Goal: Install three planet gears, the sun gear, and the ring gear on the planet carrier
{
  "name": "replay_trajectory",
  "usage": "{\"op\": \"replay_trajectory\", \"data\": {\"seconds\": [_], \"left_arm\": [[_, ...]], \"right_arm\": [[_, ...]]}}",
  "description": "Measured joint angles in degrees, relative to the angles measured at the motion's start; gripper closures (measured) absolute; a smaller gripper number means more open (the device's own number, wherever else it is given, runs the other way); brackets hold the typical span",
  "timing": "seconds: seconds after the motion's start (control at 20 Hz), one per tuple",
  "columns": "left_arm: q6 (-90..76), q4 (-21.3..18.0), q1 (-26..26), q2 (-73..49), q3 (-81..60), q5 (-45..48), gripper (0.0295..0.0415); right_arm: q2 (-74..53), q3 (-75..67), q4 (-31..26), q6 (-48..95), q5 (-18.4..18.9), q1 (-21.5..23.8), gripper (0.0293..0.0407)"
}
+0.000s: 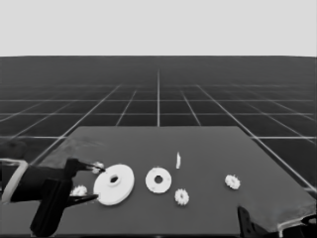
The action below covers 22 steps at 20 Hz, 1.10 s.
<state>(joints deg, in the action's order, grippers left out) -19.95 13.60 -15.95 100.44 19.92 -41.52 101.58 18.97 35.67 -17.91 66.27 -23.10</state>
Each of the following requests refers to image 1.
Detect large thick white disc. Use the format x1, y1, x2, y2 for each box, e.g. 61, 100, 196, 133
93, 164, 136, 206

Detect white round gear carrier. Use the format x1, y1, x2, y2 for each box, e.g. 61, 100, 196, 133
145, 167, 172, 194

